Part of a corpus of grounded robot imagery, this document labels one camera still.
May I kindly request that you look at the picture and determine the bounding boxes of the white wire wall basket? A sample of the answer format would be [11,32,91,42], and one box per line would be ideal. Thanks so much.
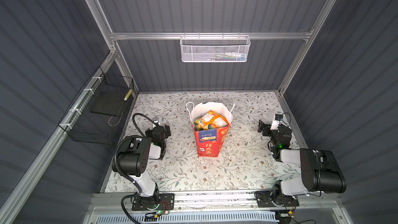
[179,35,251,63]

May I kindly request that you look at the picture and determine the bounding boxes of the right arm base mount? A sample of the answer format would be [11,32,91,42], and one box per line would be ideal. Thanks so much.
[254,190,300,208]

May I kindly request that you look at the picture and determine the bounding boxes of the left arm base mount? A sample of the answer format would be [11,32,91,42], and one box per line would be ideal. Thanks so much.
[132,194,175,211]

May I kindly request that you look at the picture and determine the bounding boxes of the items in white basket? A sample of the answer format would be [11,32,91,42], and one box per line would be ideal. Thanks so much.
[208,52,247,62]

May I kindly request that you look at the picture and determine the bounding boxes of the pink Fox's candy bag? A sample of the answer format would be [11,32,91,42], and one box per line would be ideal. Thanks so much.
[194,111,229,131]

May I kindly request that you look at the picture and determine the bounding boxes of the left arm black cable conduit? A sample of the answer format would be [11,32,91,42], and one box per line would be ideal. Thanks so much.
[112,112,158,224]

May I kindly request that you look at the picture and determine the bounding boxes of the red paper gift bag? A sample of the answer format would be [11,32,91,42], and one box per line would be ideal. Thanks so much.
[186,102,234,157]

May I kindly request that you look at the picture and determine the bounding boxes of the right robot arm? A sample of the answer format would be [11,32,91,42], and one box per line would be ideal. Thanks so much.
[255,115,347,207]

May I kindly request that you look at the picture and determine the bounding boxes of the yellow tube in black basket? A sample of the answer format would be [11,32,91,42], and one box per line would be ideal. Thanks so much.
[123,89,133,101]

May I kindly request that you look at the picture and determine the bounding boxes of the green yellow candy bag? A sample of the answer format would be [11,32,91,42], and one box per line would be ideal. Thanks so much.
[194,117,219,131]

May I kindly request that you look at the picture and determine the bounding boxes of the black wire wall basket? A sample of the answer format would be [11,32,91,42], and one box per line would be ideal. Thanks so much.
[59,69,135,145]

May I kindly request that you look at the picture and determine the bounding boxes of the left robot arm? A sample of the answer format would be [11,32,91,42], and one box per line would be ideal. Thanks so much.
[112,124,171,202]

